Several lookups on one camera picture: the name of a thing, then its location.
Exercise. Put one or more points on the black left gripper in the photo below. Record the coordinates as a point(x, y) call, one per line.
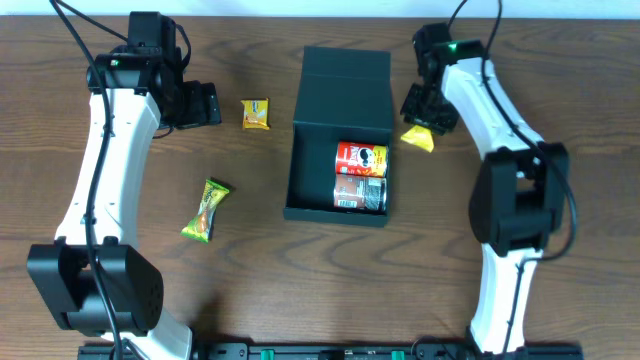
point(201, 106)

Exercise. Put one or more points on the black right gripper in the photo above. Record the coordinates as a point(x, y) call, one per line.
point(428, 113)

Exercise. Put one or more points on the yellow snack packet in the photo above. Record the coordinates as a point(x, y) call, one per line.
point(420, 137)

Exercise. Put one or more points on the red Pringles can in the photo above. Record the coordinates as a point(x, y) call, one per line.
point(361, 159)

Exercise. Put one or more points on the brown Pringles can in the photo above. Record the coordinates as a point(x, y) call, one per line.
point(360, 193)

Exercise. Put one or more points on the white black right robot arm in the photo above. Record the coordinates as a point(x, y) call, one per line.
point(519, 195)

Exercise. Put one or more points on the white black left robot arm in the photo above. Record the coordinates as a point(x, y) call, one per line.
point(91, 277)

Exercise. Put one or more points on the orange cracker packet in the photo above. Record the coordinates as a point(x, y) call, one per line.
point(255, 114)

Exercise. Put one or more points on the black open gift box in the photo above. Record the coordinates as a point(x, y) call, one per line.
point(344, 95)

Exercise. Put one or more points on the green pandan snack packet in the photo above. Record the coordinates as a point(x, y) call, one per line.
point(201, 226)

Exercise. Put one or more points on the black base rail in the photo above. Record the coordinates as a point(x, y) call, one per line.
point(421, 351)

